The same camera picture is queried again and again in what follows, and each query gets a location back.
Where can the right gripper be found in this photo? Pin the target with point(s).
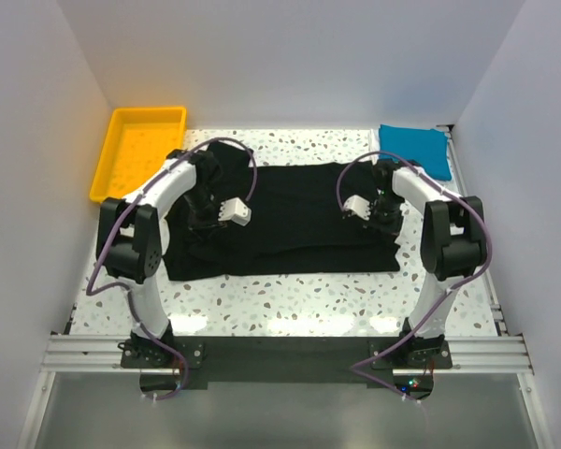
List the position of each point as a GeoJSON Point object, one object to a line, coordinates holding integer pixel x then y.
{"type": "Point", "coordinates": [392, 228]}

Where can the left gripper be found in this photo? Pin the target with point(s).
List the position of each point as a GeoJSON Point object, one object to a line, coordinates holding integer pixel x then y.
{"type": "Point", "coordinates": [195, 224]}

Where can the black t shirt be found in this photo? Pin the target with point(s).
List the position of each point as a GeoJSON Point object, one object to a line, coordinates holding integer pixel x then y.
{"type": "Point", "coordinates": [296, 225]}

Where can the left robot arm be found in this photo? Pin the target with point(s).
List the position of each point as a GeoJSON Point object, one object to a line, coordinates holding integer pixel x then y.
{"type": "Point", "coordinates": [129, 248]}

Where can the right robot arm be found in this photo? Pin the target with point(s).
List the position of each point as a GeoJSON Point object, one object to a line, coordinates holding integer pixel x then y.
{"type": "Point", "coordinates": [455, 249]}

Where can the folded blue t shirt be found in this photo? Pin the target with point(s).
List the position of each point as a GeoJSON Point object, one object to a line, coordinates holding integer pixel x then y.
{"type": "Point", "coordinates": [427, 147]}

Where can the yellow plastic tray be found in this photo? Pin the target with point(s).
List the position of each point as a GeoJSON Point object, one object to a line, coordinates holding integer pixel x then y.
{"type": "Point", "coordinates": [135, 146]}

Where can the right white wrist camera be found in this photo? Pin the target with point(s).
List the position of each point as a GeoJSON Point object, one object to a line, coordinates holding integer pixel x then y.
{"type": "Point", "coordinates": [356, 206]}

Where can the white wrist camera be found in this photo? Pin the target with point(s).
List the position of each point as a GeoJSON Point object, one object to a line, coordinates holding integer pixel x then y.
{"type": "Point", "coordinates": [234, 210]}
{"type": "Point", "coordinates": [356, 206]}

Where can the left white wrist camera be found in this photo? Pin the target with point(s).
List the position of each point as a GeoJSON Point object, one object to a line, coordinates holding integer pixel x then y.
{"type": "Point", "coordinates": [234, 210]}

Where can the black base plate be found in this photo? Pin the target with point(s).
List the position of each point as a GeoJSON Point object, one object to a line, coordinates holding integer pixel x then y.
{"type": "Point", "coordinates": [195, 363]}

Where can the aluminium frame rail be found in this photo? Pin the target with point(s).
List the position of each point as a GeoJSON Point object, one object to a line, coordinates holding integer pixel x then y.
{"type": "Point", "coordinates": [484, 355]}

